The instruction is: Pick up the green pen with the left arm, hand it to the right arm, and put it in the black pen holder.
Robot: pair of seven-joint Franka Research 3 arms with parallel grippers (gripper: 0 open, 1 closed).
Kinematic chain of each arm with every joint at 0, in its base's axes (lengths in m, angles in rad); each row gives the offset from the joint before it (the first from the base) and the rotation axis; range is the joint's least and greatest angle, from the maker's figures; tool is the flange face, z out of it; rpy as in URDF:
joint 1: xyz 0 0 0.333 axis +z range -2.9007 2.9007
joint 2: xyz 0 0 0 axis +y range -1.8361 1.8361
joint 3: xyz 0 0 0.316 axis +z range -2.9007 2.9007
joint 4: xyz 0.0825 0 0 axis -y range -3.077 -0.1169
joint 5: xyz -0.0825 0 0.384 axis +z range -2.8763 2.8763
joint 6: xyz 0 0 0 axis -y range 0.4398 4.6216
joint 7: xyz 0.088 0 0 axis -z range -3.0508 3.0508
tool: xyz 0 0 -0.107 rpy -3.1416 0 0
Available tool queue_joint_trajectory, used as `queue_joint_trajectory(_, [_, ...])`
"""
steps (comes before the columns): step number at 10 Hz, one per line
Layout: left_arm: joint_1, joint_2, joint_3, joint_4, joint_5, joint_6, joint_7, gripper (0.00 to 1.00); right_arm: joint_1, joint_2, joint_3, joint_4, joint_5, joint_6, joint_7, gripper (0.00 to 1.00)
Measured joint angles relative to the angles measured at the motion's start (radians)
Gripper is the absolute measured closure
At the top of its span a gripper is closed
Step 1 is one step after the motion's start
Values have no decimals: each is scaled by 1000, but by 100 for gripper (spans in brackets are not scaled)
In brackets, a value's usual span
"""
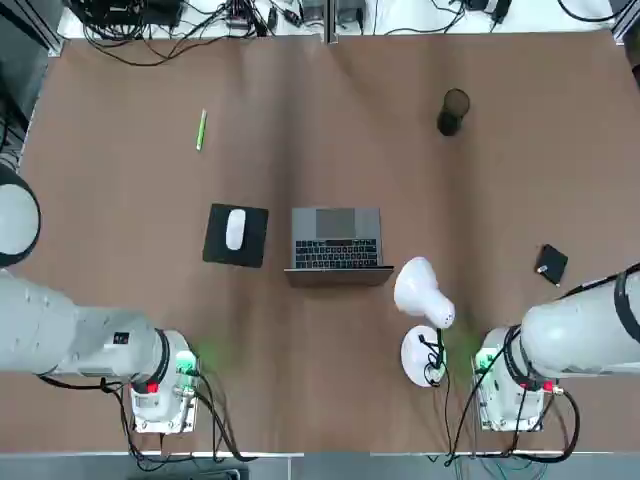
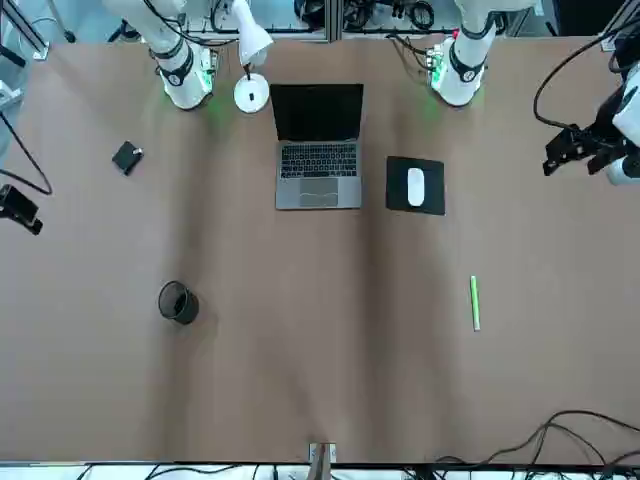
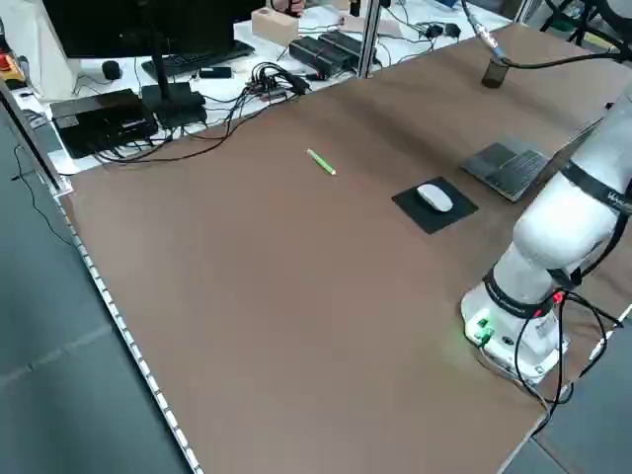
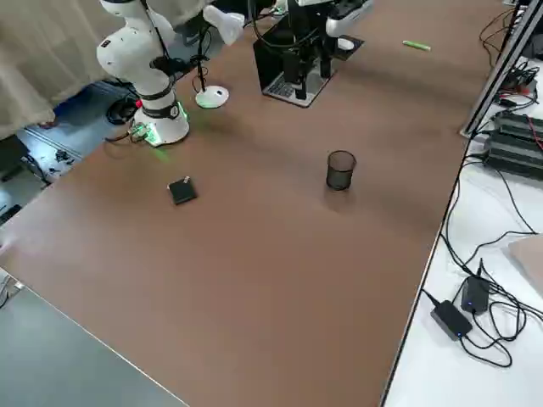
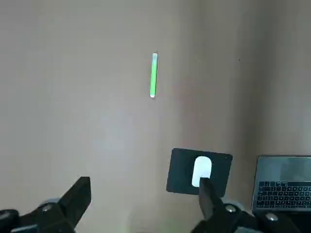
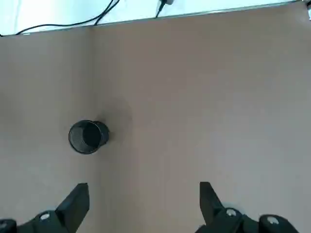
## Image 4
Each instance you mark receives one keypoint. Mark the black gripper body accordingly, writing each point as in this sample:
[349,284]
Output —
[309,29]

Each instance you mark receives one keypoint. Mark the green pen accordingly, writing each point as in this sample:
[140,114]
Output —
[416,45]

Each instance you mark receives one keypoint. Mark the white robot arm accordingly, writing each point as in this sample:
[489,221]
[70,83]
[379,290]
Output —
[127,51]

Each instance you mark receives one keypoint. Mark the black mesh pen holder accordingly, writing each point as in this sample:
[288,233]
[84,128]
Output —
[340,171]

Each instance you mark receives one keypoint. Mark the white computer mouse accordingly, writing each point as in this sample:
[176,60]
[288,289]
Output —
[345,43]

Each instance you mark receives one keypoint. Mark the black mouse mat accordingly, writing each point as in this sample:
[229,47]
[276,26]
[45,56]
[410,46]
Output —
[357,47]

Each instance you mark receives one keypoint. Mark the grey laptop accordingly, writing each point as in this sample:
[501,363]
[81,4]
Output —
[271,57]

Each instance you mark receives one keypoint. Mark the white desk lamp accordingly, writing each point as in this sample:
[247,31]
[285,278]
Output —
[214,96]

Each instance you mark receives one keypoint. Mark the small flat black box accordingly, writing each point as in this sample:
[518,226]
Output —
[183,191]

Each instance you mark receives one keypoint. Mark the black ribbed device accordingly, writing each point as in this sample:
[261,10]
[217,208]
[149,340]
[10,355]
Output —
[513,159]
[519,125]

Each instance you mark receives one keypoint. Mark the beige curtain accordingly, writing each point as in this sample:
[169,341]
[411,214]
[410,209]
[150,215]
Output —
[42,63]

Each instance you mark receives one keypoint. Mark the short black power adapter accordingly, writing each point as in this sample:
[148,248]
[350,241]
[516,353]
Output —
[475,293]

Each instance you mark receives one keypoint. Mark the brown cardboard sheet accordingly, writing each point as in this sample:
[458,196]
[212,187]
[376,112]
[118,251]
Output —
[528,258]

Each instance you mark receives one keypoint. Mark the long black power adapter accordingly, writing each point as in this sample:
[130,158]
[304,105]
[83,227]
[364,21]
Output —
[451,322]

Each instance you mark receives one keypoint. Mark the black floor box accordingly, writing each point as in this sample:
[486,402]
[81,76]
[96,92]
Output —
[10,159]

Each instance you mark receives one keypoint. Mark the aluminium frame post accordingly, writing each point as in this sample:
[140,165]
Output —
[500,70]

